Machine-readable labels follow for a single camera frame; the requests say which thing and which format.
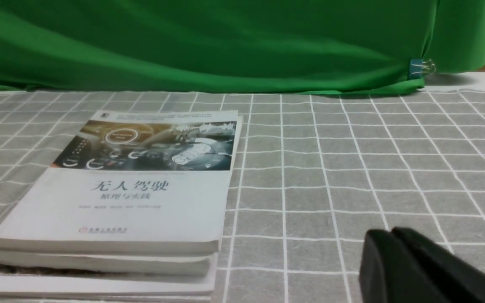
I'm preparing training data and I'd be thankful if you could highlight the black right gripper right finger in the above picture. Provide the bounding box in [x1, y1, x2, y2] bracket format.
[392, 227, 485, 303]

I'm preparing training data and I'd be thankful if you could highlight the green backdrop cloth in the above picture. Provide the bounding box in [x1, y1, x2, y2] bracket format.
[0, 0, 485, 95]

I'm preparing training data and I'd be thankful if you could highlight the blue binder clip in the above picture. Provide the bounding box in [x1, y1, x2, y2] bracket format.
[408, 59, 436, 80]

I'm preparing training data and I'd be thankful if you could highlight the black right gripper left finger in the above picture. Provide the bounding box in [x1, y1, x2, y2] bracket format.
[359, 229, 450, 303]

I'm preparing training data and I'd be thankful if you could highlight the top white self-driving book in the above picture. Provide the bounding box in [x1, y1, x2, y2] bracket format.
[0, 111, 244, 254]

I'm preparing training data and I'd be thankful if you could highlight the middle white book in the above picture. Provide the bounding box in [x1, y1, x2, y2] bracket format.
[0, 249, 218, 276]

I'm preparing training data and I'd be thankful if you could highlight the grey checked tablecloth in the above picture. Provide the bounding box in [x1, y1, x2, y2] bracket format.
[0, 90, 485, 303]

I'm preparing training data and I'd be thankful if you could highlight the bottom large white book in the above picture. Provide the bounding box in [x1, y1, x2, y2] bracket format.
[0, 256, 217, 303]

